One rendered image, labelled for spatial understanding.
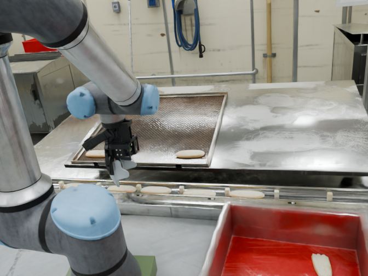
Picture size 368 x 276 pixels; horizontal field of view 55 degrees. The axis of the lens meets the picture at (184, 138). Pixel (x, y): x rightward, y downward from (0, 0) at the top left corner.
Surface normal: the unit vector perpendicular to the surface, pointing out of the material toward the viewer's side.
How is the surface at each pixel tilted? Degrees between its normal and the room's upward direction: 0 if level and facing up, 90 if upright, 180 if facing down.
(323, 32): 90
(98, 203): 10
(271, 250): 0
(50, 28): 125
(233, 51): 90
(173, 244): 0
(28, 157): 92
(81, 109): 90
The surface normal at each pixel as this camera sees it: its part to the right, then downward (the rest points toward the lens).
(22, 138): 0.95, 0.06
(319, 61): -0.24, 0.41
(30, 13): 0.42, 0.60
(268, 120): -0.14, -0.83
